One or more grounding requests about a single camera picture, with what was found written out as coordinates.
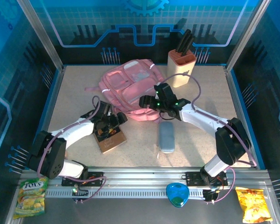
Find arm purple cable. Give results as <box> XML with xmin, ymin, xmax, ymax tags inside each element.
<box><xmin>157</xmin><ymin>73</ymin><xmax>257</xmax><ymax>205</ymax></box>
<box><xmin>36</xmin><ymin>95</ymin><xmax>107</xmax><ymax>204</ymax></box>

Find blue-grey glasses case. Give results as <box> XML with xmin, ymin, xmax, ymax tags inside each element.
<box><xmin>156</xmin><ymin>121</ymin><xmax>175</xmax><ymax>160</ymax></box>

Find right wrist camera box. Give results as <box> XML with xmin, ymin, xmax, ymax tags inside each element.
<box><xmin>154</xmin><ymin>83</ymin><xmax>177</xmax><ymax>103</ymax></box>

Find green candy bag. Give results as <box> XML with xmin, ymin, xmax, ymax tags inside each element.
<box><xmin>13</xmin><ymin>176</ymin><xmax>49</xmax><ymax>220</ymax></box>

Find cream knife block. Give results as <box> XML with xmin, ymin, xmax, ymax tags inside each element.
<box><xmin>167</xmin><ymin>49</ymin><xmax>197</xmax><ymax>89</ymax></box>

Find yellow chips bag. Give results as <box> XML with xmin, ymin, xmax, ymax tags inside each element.
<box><xmin>235</xmin><ymin>186</ymin><xmax>273</xmax><ymax>224</ymax></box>

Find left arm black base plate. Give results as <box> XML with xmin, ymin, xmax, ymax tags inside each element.
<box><xmin>61</xmin><ymin>171</ymin><xmax>105</xmax><ymax>187</ymax></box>

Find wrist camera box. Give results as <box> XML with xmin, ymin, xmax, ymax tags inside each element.
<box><xmin>97</xmin><ymin>101</ymin><xmax>112</xmax><ymax>116</ymax></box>
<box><xmin>154</xmin><ymin>83</ymin><xmax>177</xmax><ymax>103</ymax></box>

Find pink student backpack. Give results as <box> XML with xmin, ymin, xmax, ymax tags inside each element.
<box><xmin>84</xmin><ymin>59</ymin><xmax>165</xmax><ymax>124</ymax></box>

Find blue rounded plastic device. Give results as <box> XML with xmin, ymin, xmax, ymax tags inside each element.
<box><xmin>166</xmin><ymin>182</ymin><xmax>190</xmax><ymax>208</ymax></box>

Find aluminium mounting rail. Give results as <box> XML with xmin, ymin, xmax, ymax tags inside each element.
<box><xmin>21</xmin><ymin>166</ymin><xmax>271</xmax><ymax>199</ymax></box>

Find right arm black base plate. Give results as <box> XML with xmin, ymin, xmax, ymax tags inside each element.
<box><xmin>185</xmin><ymin>171</ymin><xmax>229</xmax><ymax>187</ymax></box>

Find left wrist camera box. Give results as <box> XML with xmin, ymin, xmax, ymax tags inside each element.
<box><xmin>97</xmin><ymin>101</ymin><xmax>112</xmax><ymax>116</ymax></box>

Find brown book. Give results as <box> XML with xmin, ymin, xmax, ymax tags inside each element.
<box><xmin>93</xmin><ymin>126</ymin><xmax>127</xmax><ymax>154</ymax></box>

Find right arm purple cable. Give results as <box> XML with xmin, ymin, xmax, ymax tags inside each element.
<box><xmin>157</xmin><ymin>73</ymin><xmax>257</xmax><ymax>205</ymax></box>

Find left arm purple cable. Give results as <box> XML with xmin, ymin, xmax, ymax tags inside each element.
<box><xmin>36</xmin><ymin>95</ymin><xmax>107</xmax><ymax>204</ymax></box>

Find black-handled knife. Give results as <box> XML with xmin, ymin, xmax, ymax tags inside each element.
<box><xmin>180</xmin><ymin>33</ymin><xmax>194</xmax><ymax>56</ymax></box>
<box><xmin>175</xmin><ymin>29</ymin><xmax>192</xmax><ymax>52</ymax></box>
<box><xmin>182</xmin><ymin>35</ymin><xmax>196</xmax><ymax>57</ymax></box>

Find aluminium frame post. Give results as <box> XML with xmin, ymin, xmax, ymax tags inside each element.
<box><xmin>16</xmin><ymin>0</ymin><xmax>65</xmax><ymax>72</ymax></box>
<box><xmin>224</xmin><ymin>0</ymin><xmax>273</xmax><ymax>72</ymax></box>

